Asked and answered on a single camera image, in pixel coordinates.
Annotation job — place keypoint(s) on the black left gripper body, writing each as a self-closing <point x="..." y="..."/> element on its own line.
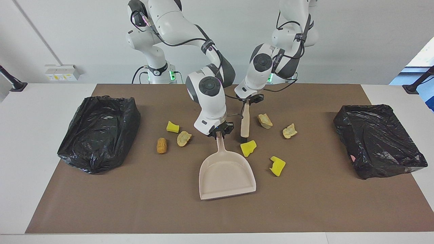
<point x="250" y="97"/>

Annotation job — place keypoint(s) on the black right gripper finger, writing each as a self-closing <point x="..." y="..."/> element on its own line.
<point x="229" y="128"/>
<point x="212" y="134"/>

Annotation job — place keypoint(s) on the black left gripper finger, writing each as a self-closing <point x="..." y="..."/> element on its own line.
<point x="259" y="98"/>

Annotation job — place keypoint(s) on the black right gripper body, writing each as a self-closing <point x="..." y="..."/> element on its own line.
<point x="221" y="126"/>

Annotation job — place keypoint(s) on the beige hand brush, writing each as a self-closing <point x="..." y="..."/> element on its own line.
<point x="245" y="122"/>

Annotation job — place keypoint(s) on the beige orange layered bread piece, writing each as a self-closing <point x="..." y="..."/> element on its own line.
<point x="264" y="120"/>

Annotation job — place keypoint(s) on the beige plastic dustpan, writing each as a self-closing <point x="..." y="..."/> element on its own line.
<point x="225" y="173"/>

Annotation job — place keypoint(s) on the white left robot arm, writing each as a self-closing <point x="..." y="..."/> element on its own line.
<point x="261" y="64"/>

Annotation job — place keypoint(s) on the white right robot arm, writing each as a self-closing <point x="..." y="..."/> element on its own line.
<point x="206" y="98"/>

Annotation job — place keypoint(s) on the black bag lined bin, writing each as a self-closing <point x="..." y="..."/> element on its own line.
<point x="98" y="135"/>

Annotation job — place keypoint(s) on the black bag bin pink spot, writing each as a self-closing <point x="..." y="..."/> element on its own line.
<point x="376" y="142"/>

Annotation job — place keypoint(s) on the round beige bread piece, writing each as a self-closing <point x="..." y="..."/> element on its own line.
<point x="183" y="138"/>

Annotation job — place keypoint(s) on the small yellow sponge piece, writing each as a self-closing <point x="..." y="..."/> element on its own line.
<point x="173" y="127"/>

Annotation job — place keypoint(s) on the brown croquette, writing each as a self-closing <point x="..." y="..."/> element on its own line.
<point x="161" y="145"/>

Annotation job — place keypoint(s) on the brown table mat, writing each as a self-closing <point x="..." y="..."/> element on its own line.
<point x="169" y="210"/>

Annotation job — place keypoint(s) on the black clamp stand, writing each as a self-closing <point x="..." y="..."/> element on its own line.
<point x="13" y="83"/>
<point x="417" y="84"/>

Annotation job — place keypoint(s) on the white wall socket box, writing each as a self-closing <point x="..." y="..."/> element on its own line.
<point x="62" y="72"/>

